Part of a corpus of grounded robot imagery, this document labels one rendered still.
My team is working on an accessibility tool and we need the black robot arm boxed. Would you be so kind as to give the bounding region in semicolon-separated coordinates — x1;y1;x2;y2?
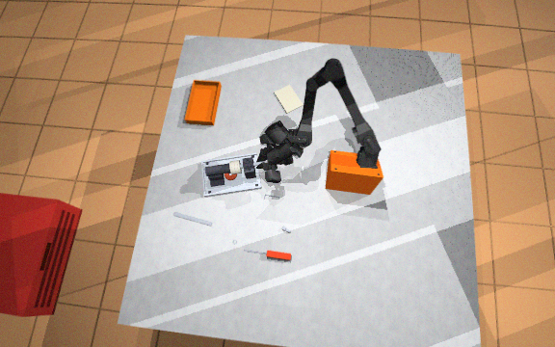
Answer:
265;58;381;169

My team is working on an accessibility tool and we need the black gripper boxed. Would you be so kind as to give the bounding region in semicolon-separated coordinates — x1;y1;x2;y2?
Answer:
256;134;288;183

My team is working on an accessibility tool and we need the red-handled screwdriver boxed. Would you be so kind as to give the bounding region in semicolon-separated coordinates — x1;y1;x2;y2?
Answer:
244;250;291;260

